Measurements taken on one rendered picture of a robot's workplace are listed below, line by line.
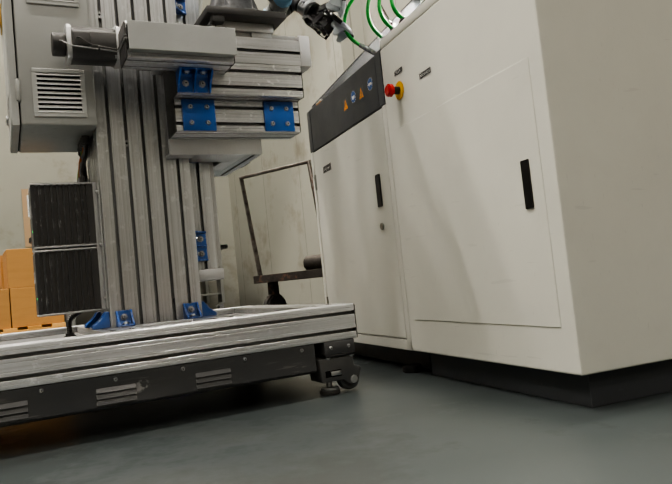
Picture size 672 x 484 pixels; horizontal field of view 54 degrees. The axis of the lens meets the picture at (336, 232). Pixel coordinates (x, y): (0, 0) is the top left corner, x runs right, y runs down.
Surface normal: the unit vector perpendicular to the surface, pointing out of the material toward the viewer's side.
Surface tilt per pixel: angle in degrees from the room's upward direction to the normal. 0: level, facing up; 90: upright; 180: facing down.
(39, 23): 90
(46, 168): 90
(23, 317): 90
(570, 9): 90
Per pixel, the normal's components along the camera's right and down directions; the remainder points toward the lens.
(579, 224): 0.35, -0.10
